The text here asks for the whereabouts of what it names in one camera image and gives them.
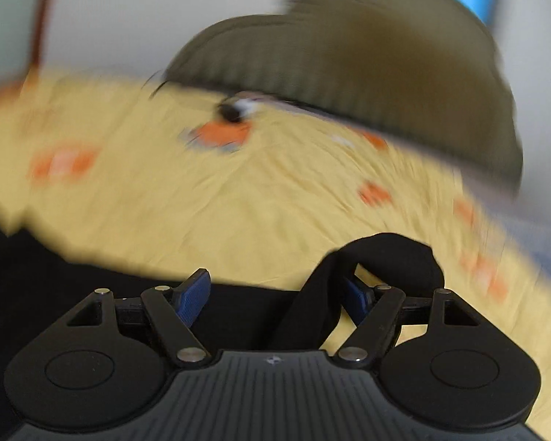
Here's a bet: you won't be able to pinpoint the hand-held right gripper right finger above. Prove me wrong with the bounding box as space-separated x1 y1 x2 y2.
334 276 484 370

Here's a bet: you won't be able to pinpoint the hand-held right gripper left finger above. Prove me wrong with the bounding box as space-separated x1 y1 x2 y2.
66 268 212 369

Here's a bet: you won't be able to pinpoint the black pants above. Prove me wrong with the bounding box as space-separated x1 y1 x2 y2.
0 206 445 423

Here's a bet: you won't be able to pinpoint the yellow printed bedsheet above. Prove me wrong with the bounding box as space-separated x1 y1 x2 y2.
0 67 551 441

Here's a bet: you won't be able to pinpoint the black charger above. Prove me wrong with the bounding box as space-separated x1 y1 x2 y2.
216 93 259 125

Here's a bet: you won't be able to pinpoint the olive green striped pillow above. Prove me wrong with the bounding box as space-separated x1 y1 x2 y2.
162 0 525 196

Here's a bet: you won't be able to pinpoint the brown wooden door frame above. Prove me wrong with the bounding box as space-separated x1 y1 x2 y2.
25 0 61 76

